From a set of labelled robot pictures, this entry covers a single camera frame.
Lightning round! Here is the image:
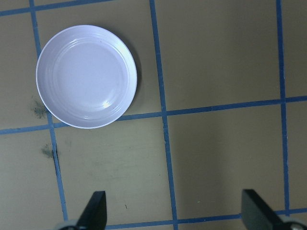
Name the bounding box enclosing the white round plate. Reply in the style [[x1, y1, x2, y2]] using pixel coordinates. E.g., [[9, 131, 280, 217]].
[[35, 24, 138, 129]]

